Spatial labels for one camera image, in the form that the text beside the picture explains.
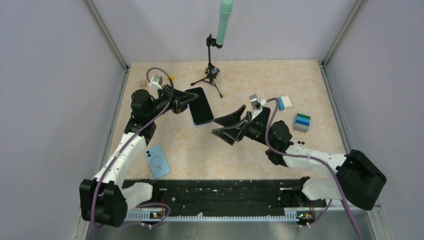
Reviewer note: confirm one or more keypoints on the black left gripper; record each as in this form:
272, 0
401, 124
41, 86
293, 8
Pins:
182, 97

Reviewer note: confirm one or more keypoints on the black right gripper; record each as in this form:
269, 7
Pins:
230, 134

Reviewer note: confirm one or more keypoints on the black smartphone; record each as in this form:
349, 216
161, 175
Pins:
198, 106

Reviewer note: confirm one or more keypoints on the light blue phone case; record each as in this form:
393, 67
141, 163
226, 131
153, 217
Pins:
157, 162

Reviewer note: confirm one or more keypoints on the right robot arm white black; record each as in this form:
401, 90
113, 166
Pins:
351, 176

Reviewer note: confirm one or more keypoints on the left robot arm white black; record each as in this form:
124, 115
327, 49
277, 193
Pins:
103, 199

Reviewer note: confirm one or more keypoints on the black phone case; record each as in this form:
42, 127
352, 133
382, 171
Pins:
263, 116

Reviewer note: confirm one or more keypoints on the black mini tripod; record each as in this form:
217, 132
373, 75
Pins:
211, 71

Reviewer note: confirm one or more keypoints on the brown wooden cube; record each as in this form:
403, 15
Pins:
143, 84

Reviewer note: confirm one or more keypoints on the blue white toy block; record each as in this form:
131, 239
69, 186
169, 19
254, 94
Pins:
284, 102

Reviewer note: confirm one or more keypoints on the green blue grey block stack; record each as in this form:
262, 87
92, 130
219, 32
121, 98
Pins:
302, 122

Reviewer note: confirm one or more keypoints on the mint green microphone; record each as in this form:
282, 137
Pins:
225, 10

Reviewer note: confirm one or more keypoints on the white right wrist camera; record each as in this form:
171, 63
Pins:
257, 103

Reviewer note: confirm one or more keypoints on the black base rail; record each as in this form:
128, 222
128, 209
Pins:
235, 200

